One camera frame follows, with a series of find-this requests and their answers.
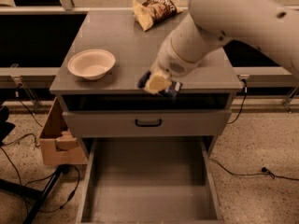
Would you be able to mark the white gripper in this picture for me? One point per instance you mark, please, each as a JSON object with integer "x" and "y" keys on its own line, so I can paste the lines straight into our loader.
{"x": 169, "y": 62}

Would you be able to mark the dark blue rxbar wrapper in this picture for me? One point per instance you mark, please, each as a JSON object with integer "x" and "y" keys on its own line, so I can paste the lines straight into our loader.
{"x": 171, "y": 93}

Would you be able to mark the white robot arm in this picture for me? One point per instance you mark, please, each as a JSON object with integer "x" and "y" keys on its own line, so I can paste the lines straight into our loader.
{"x": 265, "y": 25}

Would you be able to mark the closed grey drawer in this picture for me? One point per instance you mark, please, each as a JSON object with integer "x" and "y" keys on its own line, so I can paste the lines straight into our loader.
{"x": 122, "y": 124}

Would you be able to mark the open grey lower drawer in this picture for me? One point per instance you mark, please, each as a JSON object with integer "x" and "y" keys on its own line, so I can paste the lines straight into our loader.
{"x": 160, "y": 180}

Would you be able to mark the white paper bowl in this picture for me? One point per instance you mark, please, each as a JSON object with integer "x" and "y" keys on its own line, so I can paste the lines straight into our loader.
{"x": 91, "y": 64}

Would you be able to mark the brown chip bag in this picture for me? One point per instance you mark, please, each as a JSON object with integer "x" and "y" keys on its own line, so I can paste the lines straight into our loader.
{"x": 152, "y": 12}

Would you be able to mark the cardboard box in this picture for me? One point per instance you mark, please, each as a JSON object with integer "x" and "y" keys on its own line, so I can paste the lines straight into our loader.
{"x": 58, "y": 145}

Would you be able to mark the black tripod stand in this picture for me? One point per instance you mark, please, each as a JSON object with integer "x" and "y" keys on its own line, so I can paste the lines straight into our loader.
{"x": 38, "y": 196}

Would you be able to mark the black drawer handle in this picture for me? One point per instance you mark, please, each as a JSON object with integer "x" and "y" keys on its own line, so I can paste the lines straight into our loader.
{"x": 148, "y": 123}

